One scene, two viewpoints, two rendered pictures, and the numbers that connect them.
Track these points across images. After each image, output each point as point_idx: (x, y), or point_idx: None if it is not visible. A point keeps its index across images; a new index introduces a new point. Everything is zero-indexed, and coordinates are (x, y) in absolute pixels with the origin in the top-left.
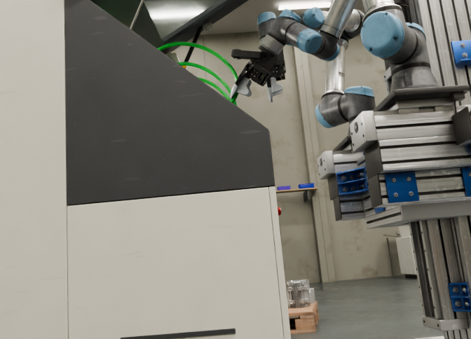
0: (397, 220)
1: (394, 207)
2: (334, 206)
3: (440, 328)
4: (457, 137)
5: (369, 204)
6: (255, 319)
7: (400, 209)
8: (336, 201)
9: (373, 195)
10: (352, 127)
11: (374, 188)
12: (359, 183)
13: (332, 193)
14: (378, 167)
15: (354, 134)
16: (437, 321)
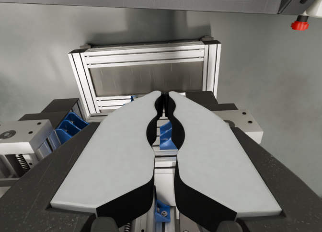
0: (101, 113)
1: (100, 119)
2: (212, 98)
3: (135, 96)
4: None
5: (163, 121)
6: None
7: (88, 117)
8: (199, 101)
9: (67, 103)
10: (19, 136)
11: (58, 106)
12: None
13: (218, 107)
14: (30, 115)
15: (24, 130)
16: (137, 98)
